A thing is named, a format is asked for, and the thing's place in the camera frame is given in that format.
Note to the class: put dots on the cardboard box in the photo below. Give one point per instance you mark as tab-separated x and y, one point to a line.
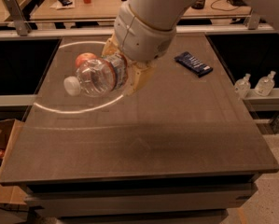
9	132

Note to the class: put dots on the clear sanitizer bottle left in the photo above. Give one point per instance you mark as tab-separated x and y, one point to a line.
242	86

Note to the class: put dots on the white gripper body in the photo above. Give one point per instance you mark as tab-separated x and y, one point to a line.
141	36

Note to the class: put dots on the clear plastic water bottle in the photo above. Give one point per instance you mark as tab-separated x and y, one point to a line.
98	77

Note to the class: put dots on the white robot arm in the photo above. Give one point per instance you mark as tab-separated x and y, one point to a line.
165	14

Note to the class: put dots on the metal rail bracket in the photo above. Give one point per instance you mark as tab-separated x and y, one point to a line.
22	26
252	21

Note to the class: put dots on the red apple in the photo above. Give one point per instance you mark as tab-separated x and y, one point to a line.
83	57

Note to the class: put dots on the blue snack bar wrapper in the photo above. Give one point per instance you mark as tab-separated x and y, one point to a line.
193	64

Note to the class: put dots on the clear sanitizer bottle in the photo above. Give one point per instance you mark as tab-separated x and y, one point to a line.
265	84
242	86

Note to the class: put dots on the metal rail bracket left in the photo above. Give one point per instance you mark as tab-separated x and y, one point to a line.
22	26

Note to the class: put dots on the metal rail bracket right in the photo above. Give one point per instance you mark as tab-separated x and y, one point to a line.
252	21

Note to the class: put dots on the clear sanitizer bottle right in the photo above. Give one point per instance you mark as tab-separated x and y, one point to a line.
265	84

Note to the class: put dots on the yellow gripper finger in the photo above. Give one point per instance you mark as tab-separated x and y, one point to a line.
138	76
111	46

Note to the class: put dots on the black mesh pen cup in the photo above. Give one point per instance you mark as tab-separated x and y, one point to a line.
199	4

